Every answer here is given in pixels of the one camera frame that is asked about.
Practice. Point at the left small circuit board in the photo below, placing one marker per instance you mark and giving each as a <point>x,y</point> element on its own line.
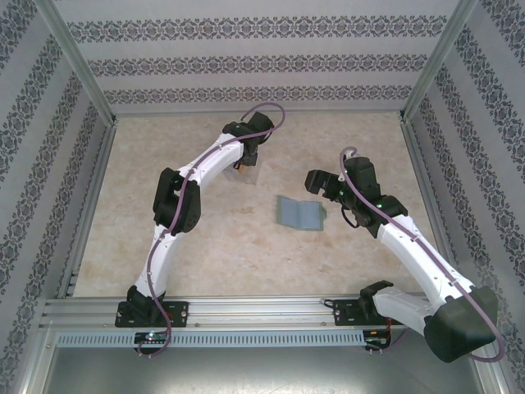
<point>152,336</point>

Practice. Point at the grey metal sheet panel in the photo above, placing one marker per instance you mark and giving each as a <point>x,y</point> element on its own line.
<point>262,369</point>

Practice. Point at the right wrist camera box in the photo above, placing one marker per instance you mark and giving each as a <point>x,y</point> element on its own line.
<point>342,178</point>

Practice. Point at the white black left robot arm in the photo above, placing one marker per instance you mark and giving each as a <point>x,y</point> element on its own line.
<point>164,193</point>

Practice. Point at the green card holder wallet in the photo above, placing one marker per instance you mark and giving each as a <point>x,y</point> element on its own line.
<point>303,215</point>

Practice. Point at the aluminium frame side rail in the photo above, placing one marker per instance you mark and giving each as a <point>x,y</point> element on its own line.
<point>419,164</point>
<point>102,164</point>

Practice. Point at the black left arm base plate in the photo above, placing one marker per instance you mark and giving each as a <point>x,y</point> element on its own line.
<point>176,314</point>

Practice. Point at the right small circuit board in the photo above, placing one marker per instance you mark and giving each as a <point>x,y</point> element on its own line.
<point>377,336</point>

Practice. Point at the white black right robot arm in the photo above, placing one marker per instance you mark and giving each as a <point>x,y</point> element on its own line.
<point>459,328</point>

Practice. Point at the aluminium frame upright post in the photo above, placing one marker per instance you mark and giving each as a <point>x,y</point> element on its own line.
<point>86,70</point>
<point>430,70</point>

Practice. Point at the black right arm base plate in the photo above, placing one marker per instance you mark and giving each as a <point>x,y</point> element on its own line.
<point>344,314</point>

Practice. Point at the small circuit board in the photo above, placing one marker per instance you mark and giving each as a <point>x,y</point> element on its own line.
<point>377,336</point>
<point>152,336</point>

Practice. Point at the aluminium mounting rail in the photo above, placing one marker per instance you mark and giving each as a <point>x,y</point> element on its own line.
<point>262,314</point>

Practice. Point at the clear acrylic card stand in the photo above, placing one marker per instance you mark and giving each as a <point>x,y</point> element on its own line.
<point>252,177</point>

